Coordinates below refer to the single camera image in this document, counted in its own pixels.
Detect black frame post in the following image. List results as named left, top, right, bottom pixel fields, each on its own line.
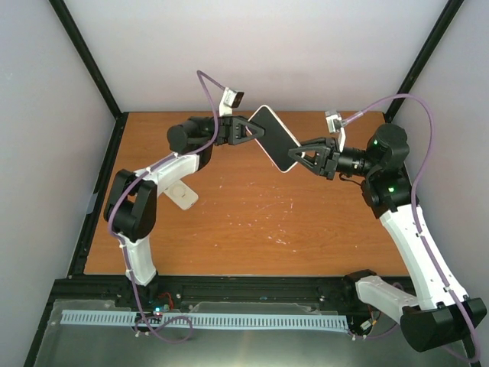
left=384, top=0, right=465, bottom=119
left=48, top=0, right=124, bottom=119

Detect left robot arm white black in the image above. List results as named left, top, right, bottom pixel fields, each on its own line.
left=104, top=115, right=265, bottom=308

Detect purple cable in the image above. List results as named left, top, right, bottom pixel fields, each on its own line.
left=339, top=93, right=482, bottom=363
left=106, top=70, right=230, bottom=344

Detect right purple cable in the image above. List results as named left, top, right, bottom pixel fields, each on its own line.
left=339, top=93, right=482, bottom=363

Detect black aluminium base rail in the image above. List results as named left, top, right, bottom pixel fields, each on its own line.
left=49, top=271, right=373, bottom=314

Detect light blue slotted cable duct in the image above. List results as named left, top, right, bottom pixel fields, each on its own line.
left=60, top=310, right=348, bottom=333

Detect black left frame post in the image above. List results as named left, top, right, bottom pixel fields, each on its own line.
left=48, top=0, right=124, bottom=119

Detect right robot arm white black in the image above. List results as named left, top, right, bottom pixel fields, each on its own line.
left=288, top=124, right=487, bottom=352

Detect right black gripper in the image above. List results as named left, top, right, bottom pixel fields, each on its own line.
left=285, top=138, right=376, bottom=182

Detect black right frame post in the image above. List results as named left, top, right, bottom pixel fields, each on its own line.
left=384, top=0, right=465, bottom=119

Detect black smartphone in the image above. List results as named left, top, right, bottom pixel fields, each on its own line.
left=250, top=107, right=303, bottom=172

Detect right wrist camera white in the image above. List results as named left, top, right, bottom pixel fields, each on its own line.
left=325, top=111, right=346, bottom=152

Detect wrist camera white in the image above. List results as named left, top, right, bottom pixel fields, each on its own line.
left=325, top=111, right=346, bottom=152
left=219, top=87, right=245, bottom=117

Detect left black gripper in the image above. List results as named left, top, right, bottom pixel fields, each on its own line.
left=190, top=116, right=268, bottom=146

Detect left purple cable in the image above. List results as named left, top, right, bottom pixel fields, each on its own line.
left=106, top=70, right=230, bottom=344

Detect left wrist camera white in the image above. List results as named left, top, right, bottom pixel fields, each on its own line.
left=219, top=87, right=245, bottom=117

